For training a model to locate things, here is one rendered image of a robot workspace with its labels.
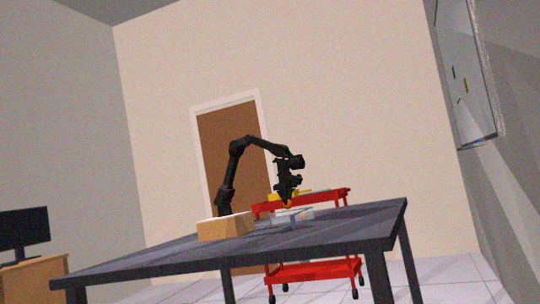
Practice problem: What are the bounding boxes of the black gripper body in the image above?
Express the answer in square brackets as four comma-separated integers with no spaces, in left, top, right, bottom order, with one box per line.
[273,171,297,191]

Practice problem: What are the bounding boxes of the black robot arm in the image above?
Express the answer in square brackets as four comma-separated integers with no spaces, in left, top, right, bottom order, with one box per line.
[213,134,305,217]

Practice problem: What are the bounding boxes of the orange ball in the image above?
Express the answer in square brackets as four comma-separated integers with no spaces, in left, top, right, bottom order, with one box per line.
[283,199,292,209]

